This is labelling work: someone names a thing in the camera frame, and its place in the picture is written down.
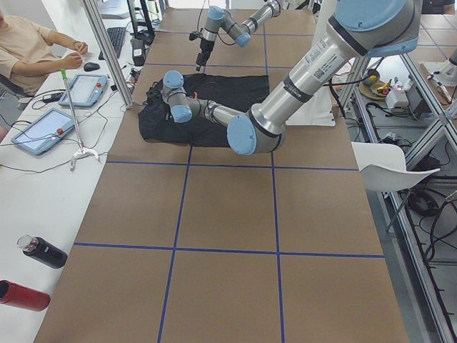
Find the black computer mouse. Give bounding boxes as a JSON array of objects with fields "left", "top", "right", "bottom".
[{"left": 83, "top": 62, "right": 100, "bottom": 72}]

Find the black water bottle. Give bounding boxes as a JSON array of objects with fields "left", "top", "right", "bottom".
[{"left": 16, "top": 234, "right": 68, "bottom": 269}]

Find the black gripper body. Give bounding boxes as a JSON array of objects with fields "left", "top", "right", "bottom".
[{"left": 199, "top": 39, "right": 212, "bottom": 57}]

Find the black keyboard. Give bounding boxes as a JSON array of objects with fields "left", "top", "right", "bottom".
[{"left": 106, "top": 26, "right": 126, "bottom": 59}]

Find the near teach pendant tablet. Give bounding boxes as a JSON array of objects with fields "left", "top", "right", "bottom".
[{"left": 11, "top": 109, "right": 74, "bottom": 156}]

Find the teach pendant tablet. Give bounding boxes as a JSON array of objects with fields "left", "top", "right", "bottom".
[
  {"left": 11, "top": 109, "right": 74, "bottom": 156},
  {"left": 64, "top": 74, "right": 108, "bottom": 108}
]

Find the fruit bowl with banana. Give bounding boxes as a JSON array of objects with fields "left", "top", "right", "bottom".
[{"left": 358, "top": 70, "right": 391, "bottom": 100}]

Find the white plastic chair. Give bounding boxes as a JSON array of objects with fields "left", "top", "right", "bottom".
[{"left": 351, "top": 141, "right": 441, "bottom": 233}]

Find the aluminium frame post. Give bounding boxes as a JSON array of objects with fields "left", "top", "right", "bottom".
[{"left": 82, "top": 0, "right": 133, "bottom": 109}]

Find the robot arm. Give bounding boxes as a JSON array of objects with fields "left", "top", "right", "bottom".
[
  {"left": 162, "top": 1, "right": 422, "bottom": 155},
  {"left": 189, "top": 0, "right": 283, "bottom": 71}
]

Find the red bottle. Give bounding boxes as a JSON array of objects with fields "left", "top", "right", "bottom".
[{"left": 1, "top": 280, "right": 51, "bottom": 312}]

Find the black printed t-shirt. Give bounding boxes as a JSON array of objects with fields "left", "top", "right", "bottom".
[{"left": 139, "top": 70, "right": 269, "bottom": 147}]

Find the far teach pendant tablet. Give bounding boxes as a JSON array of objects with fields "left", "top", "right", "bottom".
[{"left": 64, "top": 74, "right": 108, "bottom": 108}]

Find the seated person beige shirt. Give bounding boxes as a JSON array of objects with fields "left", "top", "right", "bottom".
[{"left": 1, "top": 14, "right": 88, "bottom": 96}]

